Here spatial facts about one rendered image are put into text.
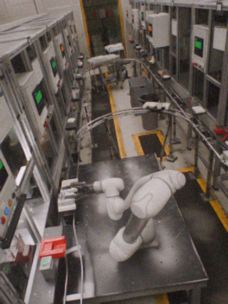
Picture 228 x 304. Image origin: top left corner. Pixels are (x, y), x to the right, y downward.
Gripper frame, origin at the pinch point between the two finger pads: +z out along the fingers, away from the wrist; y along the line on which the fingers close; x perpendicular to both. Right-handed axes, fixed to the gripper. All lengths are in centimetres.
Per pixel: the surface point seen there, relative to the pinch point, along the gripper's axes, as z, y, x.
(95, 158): -4, -111, -207
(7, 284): 22, 5, 66
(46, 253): 13.7, -15.7, 36.2
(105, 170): -26, -44, -79
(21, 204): 16.9, 24.2, 32.6
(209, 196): -143, -107, -77
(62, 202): 9.6, -20.0, -12.8
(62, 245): 5.9, -20.6, 28.4
